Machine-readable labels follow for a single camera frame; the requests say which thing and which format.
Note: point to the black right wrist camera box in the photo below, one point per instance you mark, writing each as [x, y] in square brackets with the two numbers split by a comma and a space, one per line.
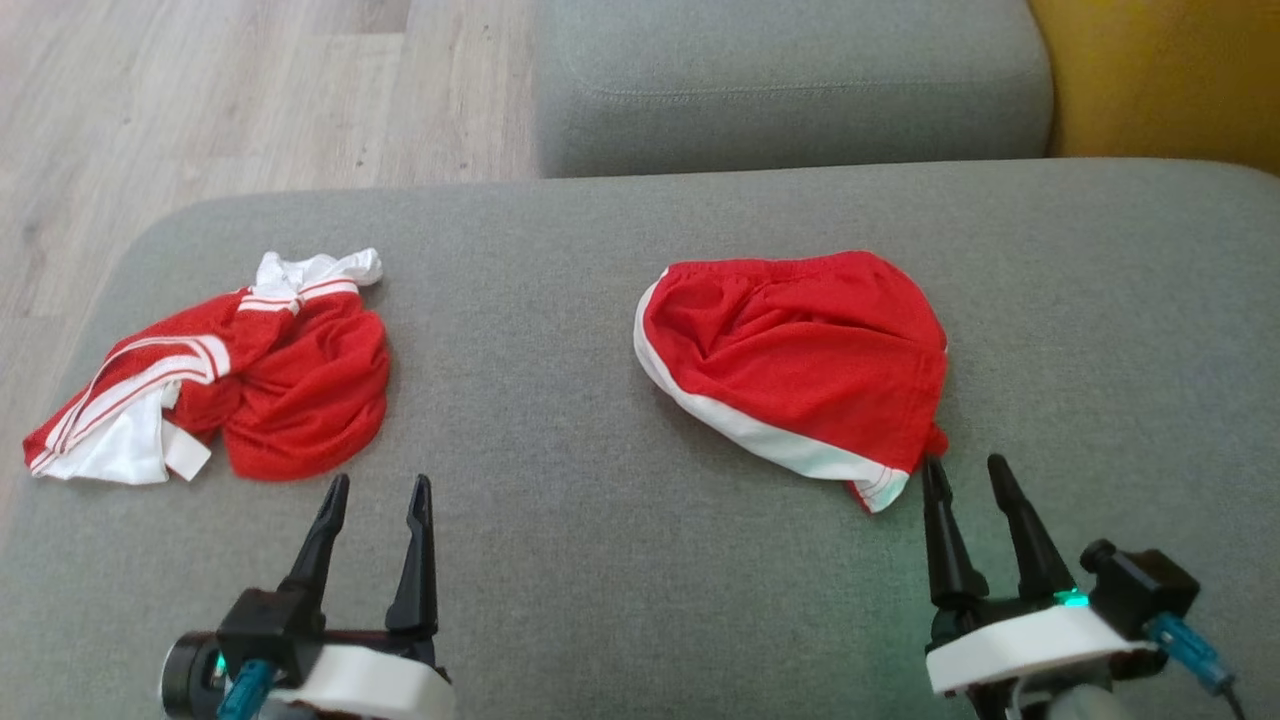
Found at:
[1140, 590]

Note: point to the yellow cushion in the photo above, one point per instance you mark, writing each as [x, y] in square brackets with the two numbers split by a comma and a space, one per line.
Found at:
[1170, 70]

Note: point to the red jersey with white sleeves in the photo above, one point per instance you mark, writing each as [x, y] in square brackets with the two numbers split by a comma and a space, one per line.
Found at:
[300, 400]

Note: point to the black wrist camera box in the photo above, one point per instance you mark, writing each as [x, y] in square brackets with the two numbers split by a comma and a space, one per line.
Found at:
[265, 630]
[1140, 590]

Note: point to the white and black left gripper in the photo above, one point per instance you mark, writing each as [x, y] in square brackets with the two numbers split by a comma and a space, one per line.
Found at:
[370, 685]

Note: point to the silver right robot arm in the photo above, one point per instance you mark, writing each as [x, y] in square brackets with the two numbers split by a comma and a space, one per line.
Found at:
[1080, 707]

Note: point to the grey fabric sofa seat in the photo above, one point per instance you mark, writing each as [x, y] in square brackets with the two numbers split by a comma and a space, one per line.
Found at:
[560, 450]

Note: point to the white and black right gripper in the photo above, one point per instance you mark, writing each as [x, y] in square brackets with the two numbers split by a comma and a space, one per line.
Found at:
[1030, 645]

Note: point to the grey fabric sofa cushion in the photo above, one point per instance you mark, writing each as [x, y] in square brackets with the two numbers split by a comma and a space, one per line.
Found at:
[780, 90]

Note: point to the red shorts with white trim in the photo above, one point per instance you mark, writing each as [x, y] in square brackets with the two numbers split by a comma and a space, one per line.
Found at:
[800, 350]

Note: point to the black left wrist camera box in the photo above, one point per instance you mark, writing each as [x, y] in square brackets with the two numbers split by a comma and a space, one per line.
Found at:
[265, 630]

